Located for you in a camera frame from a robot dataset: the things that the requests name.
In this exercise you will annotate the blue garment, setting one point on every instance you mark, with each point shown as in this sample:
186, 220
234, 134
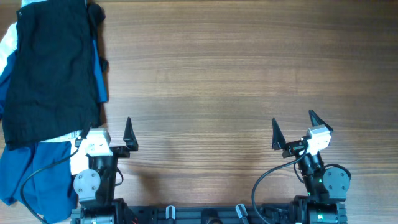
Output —
40, 177

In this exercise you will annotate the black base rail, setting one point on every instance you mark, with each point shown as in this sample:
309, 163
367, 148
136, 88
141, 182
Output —
272, 213

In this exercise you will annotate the black shorts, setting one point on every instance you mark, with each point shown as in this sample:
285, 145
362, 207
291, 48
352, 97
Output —
49, 33

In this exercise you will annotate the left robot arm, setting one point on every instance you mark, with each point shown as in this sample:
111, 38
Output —
95, 185

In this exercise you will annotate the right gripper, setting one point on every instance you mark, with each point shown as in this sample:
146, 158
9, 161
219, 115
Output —
296, 147

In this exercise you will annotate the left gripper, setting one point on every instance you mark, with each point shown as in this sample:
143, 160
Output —
132, 144

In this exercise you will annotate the black garment under pile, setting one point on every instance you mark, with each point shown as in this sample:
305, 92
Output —
96, 17

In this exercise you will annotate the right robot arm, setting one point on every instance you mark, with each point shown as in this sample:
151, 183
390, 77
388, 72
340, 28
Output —
326, 184

